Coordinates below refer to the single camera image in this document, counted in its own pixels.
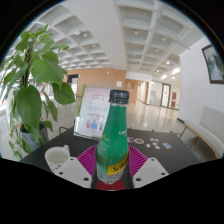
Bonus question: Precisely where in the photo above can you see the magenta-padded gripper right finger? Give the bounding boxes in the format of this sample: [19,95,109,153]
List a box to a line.
[124,144,170,189]

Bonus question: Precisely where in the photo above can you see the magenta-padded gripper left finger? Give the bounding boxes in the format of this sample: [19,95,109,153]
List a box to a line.
[54,143,99,189]

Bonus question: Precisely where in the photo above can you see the green plastic drink bottle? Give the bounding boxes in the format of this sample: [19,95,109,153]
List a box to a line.
[95,89,130,185]

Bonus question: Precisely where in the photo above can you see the white dotted mug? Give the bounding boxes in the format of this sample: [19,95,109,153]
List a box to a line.
[44,144,72,175]

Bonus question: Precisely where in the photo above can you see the clear acrylic sign stand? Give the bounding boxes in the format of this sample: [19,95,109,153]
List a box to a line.
[73,85,113,140]

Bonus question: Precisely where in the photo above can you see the long white bench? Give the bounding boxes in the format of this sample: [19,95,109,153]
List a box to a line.
[181,106,224,159]

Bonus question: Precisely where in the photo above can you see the green leafy potted plant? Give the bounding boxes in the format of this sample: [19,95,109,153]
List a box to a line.
[0,23,77,161]

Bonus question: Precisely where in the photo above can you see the framed landscape picture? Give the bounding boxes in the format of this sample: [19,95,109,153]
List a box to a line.
[201,43,224,84]

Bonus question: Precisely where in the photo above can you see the recessed ceiling lights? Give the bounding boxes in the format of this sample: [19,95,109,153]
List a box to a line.
[73,29,178,81]

